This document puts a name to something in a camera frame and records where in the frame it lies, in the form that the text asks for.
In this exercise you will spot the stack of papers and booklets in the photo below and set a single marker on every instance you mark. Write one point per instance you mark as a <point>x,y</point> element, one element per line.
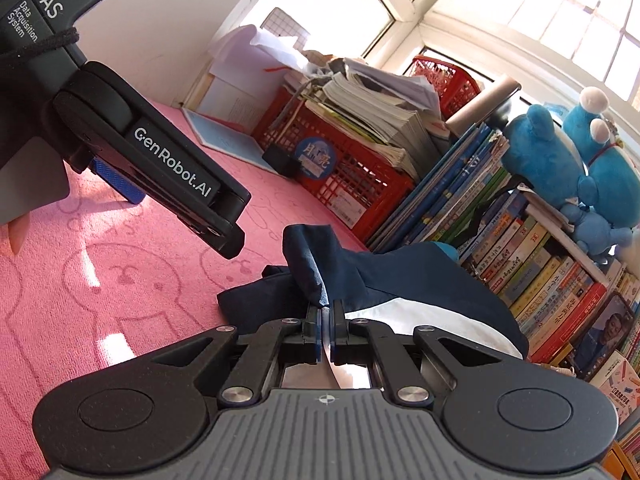
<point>380,115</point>

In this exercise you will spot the large red plastic crate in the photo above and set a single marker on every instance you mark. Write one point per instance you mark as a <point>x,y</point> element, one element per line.
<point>350,180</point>

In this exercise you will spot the round blue plush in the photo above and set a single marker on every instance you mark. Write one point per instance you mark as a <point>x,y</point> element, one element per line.
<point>445,250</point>

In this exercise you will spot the white paper sheets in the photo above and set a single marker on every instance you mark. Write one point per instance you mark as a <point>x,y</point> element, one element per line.
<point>240,75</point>

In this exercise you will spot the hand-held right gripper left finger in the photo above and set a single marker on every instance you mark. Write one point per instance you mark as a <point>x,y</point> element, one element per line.
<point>312,332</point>

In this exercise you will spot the row of books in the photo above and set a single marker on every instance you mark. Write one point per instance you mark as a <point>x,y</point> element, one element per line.
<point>540,270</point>

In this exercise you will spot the small black box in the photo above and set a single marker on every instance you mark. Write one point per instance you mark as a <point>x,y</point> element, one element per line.
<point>277,160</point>

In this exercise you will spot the person's left hand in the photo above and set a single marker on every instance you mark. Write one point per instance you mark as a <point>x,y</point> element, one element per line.
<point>19,232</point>

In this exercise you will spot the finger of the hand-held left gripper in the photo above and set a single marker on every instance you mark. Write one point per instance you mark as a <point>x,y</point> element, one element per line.
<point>200,220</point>
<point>117,182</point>

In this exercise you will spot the blue plush toy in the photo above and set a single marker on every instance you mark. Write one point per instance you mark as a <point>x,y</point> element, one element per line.
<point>610,175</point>
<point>540,155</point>

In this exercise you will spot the black phone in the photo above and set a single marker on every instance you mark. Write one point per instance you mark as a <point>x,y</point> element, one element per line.
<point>605,335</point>

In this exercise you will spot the wooden drawer organizer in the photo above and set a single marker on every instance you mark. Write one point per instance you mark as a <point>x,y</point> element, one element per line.
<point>620,465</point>

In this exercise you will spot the small red plastic basket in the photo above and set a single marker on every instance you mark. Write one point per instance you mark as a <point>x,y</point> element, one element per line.
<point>445,85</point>

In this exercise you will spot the pink printed blanket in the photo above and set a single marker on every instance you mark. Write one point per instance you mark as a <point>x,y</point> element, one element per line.
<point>125,310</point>

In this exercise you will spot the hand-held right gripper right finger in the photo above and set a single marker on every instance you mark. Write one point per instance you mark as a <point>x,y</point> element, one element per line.
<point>339,335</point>

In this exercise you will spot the white framed window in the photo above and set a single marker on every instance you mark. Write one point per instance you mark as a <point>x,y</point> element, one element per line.
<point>407,10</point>

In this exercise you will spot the white grid board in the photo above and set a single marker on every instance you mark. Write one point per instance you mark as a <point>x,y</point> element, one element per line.
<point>287,27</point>

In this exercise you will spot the grey pole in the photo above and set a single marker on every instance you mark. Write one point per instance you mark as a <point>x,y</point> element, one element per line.
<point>480,107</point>

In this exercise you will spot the white and navy jacket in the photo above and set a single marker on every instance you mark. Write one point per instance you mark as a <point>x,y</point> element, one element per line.
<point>400,280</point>

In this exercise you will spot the white printed cardboard box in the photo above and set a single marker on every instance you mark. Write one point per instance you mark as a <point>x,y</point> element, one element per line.
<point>622,385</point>

